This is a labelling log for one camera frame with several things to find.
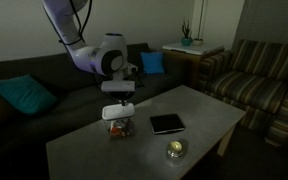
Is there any black tablet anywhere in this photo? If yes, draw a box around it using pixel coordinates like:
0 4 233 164
150 114 185 134

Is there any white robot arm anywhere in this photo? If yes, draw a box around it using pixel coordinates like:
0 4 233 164
42 0 137 101

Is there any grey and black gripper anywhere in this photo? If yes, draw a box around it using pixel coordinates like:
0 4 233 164
101 80 135 100

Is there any clear container with snacks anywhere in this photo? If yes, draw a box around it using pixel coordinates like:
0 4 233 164
105 118 135 139

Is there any teal plant pot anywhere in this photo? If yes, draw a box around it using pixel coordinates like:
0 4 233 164
181 37 193 46

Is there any blue cushion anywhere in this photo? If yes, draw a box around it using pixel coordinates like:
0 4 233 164
140 52 165 74

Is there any dark grey sofa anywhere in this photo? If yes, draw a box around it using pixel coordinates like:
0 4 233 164
0 42 198 168

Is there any wooden side table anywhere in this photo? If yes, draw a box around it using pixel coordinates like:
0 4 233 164
162 43 224 88

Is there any candle in glass jar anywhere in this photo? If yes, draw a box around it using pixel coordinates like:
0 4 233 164
167 141 183 158

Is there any striped armchair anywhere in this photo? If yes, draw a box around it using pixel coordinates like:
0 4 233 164
197 39 288 147

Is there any small white pot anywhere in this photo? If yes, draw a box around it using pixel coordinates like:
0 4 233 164
193 38 204 46

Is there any teal cushion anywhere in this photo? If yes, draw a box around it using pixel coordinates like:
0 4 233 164
0 75 57 115

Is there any white container lid with button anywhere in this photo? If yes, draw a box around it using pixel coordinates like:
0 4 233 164
102 103 135 121

